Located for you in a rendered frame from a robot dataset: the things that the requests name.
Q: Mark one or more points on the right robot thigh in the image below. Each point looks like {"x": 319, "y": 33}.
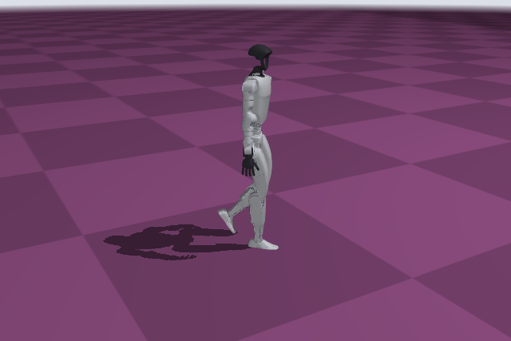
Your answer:
{"x": 261, "y": 177}

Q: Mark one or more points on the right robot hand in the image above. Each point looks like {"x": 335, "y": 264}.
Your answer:
{"x": 248, "y": 164}

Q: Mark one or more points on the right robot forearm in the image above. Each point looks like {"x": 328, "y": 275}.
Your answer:
{"x": 247, "y": 134}

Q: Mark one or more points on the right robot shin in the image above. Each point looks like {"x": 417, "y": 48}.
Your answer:
{"x": 257, "y": 213}

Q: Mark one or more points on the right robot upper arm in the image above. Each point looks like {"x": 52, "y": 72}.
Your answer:
{"x": 249, "y": 88}

